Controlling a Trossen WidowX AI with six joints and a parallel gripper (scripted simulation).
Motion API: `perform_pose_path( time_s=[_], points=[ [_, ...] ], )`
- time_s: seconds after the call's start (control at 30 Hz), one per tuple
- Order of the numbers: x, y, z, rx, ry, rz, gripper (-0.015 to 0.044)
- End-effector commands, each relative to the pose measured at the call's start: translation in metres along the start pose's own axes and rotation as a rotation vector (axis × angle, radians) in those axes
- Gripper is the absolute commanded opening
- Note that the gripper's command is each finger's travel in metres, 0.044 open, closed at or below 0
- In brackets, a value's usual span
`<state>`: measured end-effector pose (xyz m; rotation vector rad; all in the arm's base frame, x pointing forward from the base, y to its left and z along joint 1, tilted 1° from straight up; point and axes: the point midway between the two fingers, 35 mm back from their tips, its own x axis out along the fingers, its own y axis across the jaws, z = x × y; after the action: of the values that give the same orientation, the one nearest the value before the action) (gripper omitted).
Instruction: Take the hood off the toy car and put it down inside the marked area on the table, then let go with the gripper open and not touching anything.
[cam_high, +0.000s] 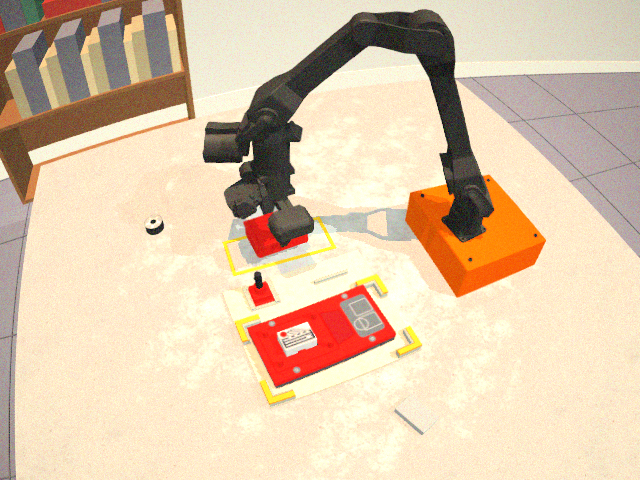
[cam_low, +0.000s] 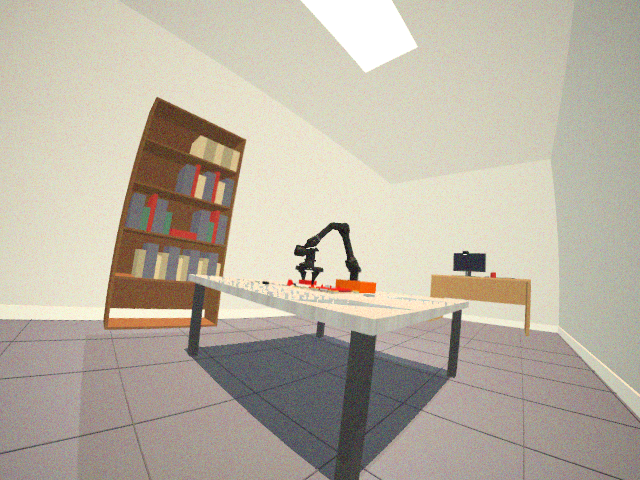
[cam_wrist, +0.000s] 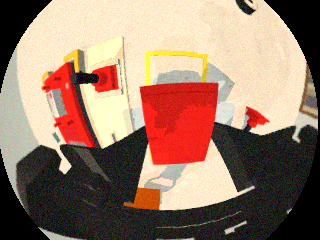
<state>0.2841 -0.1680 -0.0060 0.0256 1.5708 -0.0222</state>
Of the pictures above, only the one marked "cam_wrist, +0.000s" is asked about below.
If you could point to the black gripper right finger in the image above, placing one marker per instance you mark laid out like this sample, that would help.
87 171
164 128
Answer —
245 153

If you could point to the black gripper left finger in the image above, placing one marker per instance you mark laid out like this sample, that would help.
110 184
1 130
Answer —
120 163

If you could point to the yellow rectangular outline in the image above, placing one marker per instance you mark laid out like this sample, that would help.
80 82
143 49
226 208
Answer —
148 55

